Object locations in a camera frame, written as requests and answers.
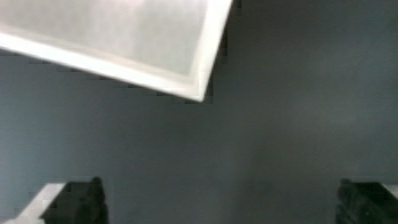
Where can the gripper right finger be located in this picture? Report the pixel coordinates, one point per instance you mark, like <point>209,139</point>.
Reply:
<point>369,203</point>

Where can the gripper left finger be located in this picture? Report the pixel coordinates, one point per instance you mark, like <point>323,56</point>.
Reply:
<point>69,203</point>

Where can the white drawer box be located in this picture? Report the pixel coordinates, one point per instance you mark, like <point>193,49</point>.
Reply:
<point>143,41</point>

